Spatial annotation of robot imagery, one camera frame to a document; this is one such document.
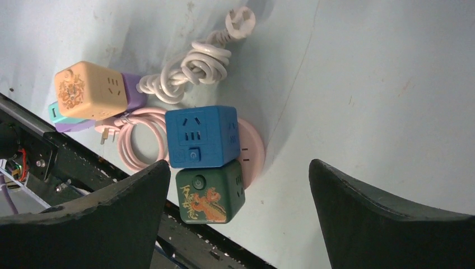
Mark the dark green cube socket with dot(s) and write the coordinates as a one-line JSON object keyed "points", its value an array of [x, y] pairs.
{"points": [[210, 195]]}

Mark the purple power strip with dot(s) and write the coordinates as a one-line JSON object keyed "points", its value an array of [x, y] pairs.
{"points": [[135, 100]]}

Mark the beige cube socket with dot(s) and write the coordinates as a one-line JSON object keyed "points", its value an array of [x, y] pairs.
{"points": [[90, 91]]}

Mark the pink round power strip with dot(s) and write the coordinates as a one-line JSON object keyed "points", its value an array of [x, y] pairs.
{"points": [[252, 152]]}

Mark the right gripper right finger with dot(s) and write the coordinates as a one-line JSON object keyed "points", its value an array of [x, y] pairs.
{"points": [[367, 227]]}

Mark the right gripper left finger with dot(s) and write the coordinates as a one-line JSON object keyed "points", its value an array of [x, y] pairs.
{"points": [[114, 227]]}

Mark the blue cube socket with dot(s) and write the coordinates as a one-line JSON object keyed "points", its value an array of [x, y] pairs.
{"points": [[202, 137]]}

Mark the teal USB charger plug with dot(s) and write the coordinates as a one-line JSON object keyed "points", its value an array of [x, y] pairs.
{"points": [[56, 117]]}

